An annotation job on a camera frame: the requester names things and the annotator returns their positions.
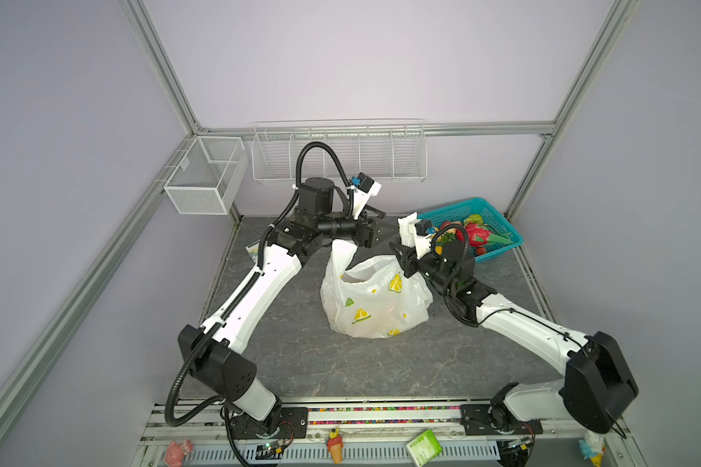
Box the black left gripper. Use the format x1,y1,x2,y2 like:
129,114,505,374
318,206,399,249

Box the white plastic bag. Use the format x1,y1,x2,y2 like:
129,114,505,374
321,239,433,339

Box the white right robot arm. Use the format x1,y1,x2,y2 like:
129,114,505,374
389,241,639,434

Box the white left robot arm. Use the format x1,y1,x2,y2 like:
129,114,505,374
165,173,381,431

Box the red fake dragon fruit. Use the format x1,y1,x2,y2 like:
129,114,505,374
465,223,513,247

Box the teal plastic basket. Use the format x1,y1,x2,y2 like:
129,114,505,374
418,198,524,263

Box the colourful picture card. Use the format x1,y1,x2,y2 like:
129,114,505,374
245,241,260,263

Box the white mesh box basket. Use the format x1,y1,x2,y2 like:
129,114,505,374
164,136,249,215

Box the green white small box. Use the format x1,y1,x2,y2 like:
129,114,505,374
405,429,443,467

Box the toy ice cream cone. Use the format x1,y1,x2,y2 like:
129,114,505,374
326,427,344,464

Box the toy blue ice cream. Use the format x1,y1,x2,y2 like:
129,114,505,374
578,431,606,467

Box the pink toy figure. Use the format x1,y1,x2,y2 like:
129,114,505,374
164,439,194,467

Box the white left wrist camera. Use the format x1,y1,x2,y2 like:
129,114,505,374
350,172,382,220

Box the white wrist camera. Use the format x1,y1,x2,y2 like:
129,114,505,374
350,172,382,220
414,219,436,259

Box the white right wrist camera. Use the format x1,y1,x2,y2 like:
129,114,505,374
414,219,436,259

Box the white wire wall shelf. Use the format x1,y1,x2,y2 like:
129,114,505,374
251,119,428,184

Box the black corrugated left cable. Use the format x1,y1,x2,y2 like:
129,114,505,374
164,324,226,428

